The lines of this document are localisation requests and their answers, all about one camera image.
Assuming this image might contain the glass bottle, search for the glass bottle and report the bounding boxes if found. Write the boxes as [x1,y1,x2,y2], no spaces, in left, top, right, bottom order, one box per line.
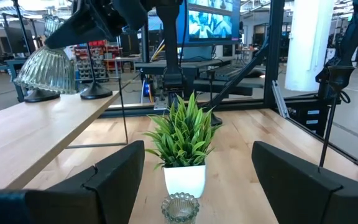
[161,192,200,224]
[13,14,78,96]

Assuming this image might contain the wooden riser shelf black legs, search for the wooden riser shelf black legs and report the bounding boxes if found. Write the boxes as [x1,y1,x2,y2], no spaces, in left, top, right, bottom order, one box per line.
[0,76,129,191]

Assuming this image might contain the green artificial plant white pot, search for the green artificial plant white pot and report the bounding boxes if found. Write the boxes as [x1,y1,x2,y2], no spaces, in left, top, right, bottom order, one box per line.
[143,91,222,198]

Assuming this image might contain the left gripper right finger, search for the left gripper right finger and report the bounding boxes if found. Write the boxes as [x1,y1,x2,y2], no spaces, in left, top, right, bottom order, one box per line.
[252,141,358,224]

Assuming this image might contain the silver aluminium bracket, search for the silver aluminium bracket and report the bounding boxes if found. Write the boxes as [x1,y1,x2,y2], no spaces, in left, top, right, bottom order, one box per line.
[271,80,291,119]

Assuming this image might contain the short black metal candlestick holder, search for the short black metal candlestick holder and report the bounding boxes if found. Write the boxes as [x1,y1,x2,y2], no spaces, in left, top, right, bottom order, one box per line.
[206,68,224,127]

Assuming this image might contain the large monitor blue screen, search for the large monitor blue screen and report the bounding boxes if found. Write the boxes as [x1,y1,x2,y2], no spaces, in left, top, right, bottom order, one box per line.
[176,0,242,47]

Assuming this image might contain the black monitor desk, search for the black monitor desk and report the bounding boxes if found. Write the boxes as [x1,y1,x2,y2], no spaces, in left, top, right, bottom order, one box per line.
[134,57,265,97]

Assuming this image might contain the dark background monitor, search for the dark background monitor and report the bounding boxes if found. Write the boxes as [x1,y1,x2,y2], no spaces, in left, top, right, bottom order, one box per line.
[4,27,37,54]

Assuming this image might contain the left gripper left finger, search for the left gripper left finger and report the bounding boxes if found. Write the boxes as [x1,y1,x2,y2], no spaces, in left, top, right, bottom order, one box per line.
[0,139,146,224]

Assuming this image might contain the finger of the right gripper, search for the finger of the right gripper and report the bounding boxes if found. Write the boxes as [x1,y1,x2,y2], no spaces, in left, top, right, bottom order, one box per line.
[44,2,127,50]

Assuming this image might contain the red storage shelving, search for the red storage shelving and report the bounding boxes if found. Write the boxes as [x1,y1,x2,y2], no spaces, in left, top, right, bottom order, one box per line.
[73,39,121,79]

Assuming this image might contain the black control box white labels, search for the black control box white labels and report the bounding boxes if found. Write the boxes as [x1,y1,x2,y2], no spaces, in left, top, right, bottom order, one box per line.
[287,98,333,138]

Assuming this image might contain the white round pillar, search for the white round pillar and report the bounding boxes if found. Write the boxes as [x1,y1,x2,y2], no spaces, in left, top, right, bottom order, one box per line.
[284,0,336,93]

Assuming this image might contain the blue-grey background desk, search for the blue-grey background desk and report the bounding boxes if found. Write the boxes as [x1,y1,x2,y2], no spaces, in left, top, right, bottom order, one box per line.
[0,57,27,103]

